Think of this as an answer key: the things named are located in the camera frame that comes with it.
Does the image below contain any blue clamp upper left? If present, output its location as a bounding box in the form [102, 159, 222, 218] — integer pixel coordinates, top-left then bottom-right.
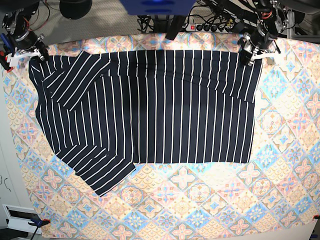
[0, 33, 15, 73]

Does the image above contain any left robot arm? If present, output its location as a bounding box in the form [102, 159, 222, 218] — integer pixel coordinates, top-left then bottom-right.
[218, 0, 293, 66]

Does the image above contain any white power strip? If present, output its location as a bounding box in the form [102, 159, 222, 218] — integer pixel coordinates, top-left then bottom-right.
[184, 23, 232, 33]

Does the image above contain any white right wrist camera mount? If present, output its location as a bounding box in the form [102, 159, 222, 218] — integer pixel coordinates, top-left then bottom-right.
[5, 49, 42, 68]

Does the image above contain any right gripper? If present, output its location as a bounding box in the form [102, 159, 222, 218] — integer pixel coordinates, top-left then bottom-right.
[10, 31, 49, 62]

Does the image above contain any blue clamp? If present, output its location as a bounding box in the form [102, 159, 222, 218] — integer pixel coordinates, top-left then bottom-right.
[0, 33, 15, 73]
[28, 218, 51, 234]

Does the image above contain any navy white striped T-shirt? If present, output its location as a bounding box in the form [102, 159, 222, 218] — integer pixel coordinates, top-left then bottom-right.
[29, 50, 263, 196]

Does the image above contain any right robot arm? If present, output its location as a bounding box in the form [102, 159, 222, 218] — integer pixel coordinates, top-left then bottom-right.
[0, 0, 93, 64]

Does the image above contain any white wall vent panel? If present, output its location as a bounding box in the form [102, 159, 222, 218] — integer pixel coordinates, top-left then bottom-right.
[2, 204, 38, 233]

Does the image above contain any blue clamp lower left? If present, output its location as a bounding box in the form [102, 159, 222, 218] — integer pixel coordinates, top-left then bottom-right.
[28, 218, 51, 234]

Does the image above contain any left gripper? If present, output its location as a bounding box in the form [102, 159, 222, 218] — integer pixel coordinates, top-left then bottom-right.
[238, 27, 278, 67]

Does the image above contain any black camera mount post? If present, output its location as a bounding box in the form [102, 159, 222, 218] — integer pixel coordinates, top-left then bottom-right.
[165, 15, 186, 41]

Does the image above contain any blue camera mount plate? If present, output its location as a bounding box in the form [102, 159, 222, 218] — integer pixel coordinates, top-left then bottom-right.
[120, 0, 196, 16]

